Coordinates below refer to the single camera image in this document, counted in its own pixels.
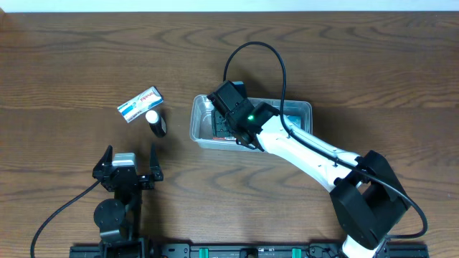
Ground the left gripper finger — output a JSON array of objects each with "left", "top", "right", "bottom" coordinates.
[
  {"left": 149, "top": 143, "right": 161, "bottom": 175},
  {"left": 93, "top": 145, "right": 113, "bottom": 172}
]

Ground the blue Kool Fever box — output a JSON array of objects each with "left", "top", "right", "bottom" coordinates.
[{"left": 287, "top": 115, "right": 304, "bottom": 129}]

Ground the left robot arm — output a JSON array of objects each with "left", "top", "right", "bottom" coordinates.
[{"left": 93, "top": 145, "right": 164, "bottom": 257}]

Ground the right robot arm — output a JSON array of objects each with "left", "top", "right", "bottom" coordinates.
[{"left": 207, "top": 81, "right": 410, "bottom": 257}]

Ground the clear plastic container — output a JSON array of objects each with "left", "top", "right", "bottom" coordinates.
[{"left": 189, "top": 95, "right": 313, "bottom": 153}]

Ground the dark bottle white cap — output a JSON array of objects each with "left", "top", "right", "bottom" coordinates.
[{"left": 146, "top": 110, "right": 167, "bottom": 138}]

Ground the white Panadol box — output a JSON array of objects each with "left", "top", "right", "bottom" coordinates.
[{"left": 118, "top": 86, "right": 164, "bottom": 123}]

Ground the left black cable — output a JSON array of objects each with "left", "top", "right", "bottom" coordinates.
[{"left": 29, "top": 178, "right": 103, "bottom": 258}]

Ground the black cable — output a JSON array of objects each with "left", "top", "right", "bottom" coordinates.
[
  {"left": 222, "top": 41, "right": 429, "bottom": 240},
  {"left": 29, "top": 178, "right": 103, "bottom": 258}
]

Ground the right black cable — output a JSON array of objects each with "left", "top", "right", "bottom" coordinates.
[{"left": 222, "top": 41, "right": 429, "bottom": 240}]

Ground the black mounting rail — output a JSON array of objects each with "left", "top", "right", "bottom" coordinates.
[{"left": 70, "top": 242, "right": 430, "bottom": 258}]

